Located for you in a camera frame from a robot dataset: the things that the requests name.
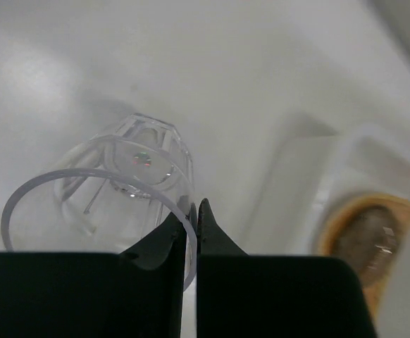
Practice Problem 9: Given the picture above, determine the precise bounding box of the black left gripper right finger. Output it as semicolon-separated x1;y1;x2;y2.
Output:
196;199;377;337

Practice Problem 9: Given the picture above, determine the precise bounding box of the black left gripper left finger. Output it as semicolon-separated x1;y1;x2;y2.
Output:
0;215;186;337

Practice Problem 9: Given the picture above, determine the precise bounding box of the smoky glass plate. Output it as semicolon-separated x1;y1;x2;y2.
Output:
331;205;400;287

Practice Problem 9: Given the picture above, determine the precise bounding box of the woven bamboo fan tray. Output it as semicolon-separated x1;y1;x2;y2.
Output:
316;193;410;318

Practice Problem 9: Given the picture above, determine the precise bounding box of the translucent white plastic bin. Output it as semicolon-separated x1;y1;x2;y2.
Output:
239;1;410;337

